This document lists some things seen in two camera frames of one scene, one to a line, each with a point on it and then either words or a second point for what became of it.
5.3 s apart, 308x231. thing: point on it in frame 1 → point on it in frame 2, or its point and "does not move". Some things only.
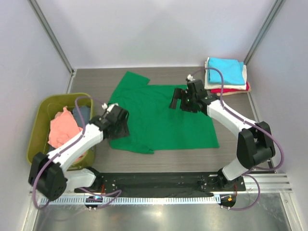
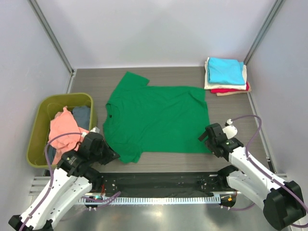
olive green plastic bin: x=40 y=116 does not move
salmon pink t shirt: x=63 y=128 does not move
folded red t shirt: x=218 y=90 does not move
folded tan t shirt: x=249 y=90 does not move
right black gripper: x=179 y=94 → x=208 y=144
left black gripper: x=123 y=132 → x=110 y=155
